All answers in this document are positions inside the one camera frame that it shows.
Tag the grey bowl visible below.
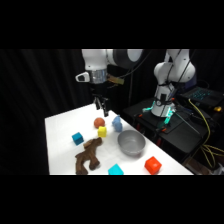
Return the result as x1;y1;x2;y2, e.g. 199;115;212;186
116;129;147;157

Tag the yellow cable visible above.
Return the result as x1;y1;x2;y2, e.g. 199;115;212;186
187;98;224;169

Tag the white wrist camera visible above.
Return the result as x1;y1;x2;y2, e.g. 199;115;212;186
75;71;91;84

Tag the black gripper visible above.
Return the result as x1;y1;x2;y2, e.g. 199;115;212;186
89;82;110;118

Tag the brown plush deer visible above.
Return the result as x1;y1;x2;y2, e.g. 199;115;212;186
74;136;104;176

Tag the light blue animal toy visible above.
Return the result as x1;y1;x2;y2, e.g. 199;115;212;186
111;114;124;133

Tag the black robot stand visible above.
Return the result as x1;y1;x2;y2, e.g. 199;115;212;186
121;96;224;165

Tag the yellow cube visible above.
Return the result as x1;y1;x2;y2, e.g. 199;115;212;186
97;125;108;139

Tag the cyan cube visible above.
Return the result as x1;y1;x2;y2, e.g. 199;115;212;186
107;163;125;176

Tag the blue cube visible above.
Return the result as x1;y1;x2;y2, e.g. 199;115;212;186
71;131;85;146

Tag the orange cube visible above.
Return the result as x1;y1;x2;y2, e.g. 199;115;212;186
144;155;163;175

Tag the orange ball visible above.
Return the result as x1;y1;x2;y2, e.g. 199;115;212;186
93;117;106;130

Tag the black laptop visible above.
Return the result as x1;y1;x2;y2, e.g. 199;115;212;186
179;85;224;108

